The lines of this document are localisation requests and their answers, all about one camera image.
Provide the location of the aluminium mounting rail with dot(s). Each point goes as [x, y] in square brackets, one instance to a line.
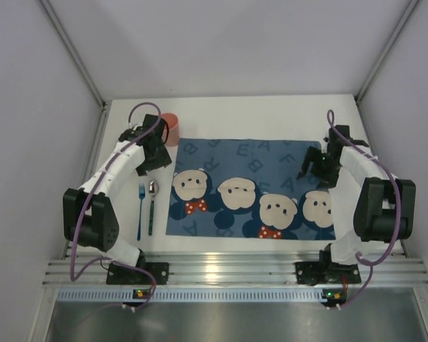
[274, 269]

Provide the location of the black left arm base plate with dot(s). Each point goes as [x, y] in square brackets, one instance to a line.
[119, 275]

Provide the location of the salmon plastic cup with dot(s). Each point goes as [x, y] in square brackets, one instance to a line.
[171, 133]

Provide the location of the perforated grey cable duct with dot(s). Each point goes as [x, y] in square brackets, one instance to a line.
[201, 295]

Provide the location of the left aluminium frame post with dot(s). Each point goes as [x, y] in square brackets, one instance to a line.
[56, 23]

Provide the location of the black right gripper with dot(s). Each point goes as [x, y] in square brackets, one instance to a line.
[316, 162]

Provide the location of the right aluminium frame post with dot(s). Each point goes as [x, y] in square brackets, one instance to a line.
[384, 52]

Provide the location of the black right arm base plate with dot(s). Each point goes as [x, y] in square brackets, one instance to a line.
[312, 273]

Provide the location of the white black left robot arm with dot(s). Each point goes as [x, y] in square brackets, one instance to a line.
[89, 219]

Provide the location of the blue cartoon mouse placemat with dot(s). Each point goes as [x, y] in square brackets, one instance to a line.
[247, 189]

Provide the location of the aluminium frame post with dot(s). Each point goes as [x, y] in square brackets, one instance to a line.
[56, 23]
[384, 52]

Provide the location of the green handled steel spoon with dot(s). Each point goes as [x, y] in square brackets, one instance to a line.
[153, 191]

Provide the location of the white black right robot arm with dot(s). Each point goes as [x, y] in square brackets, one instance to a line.
[376, 205]

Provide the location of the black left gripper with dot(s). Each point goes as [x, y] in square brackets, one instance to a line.
[156, 157]

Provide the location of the blue metal fork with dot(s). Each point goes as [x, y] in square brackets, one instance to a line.
[141, 196]

